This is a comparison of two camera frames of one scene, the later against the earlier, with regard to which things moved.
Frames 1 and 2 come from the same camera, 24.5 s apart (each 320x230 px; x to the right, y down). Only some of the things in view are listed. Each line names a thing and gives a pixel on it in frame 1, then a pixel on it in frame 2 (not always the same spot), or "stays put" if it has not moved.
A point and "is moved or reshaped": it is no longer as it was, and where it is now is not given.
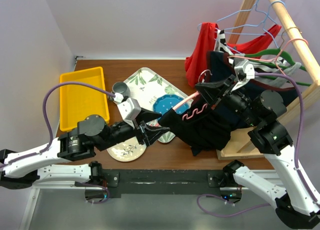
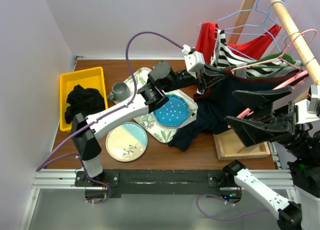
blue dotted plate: (164, 103) stays put
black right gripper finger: (217, 86) to (261, 102)
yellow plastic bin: (77, 102) stays put
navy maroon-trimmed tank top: (219, 66) is moved or reshaped
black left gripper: (151, 133) to (212, 72)
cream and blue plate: (127, 150) stays put
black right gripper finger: (210, 91) to (252, 133)
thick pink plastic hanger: (187, 99) to (288, 84)
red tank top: (197, 61) stays put
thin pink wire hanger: (275, 59) to (281, 57)
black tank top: (199, 126) to (86, 101)
